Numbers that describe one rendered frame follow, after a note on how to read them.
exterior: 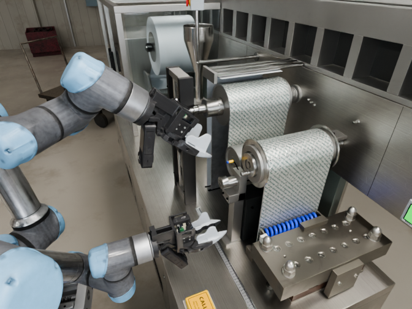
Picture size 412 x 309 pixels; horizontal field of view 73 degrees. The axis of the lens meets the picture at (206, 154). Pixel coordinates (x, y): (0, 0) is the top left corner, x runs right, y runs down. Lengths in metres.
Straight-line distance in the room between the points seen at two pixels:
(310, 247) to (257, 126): 0.43
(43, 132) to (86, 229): 1.99
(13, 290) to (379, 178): 0.89
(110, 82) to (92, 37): 8.95
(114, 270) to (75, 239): 1.71
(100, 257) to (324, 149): 0.68
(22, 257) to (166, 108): 0.36
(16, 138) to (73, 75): 0.14
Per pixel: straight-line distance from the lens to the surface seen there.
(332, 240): 0.98
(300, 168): 0.87
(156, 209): 1.20
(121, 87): 0.56
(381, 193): 0.97
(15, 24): 9.89
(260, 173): 0.79
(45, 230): 1.08
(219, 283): 0.97
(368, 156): 0.96
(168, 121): 0.62
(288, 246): 0.92
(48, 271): 0.50
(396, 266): 2.50
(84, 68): 0.55
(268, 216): 0.92
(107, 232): 2.44
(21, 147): 0.54
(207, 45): 1.36
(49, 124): 0.57
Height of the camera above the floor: 1.71
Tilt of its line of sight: 32 degrees down
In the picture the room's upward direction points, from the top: straight up
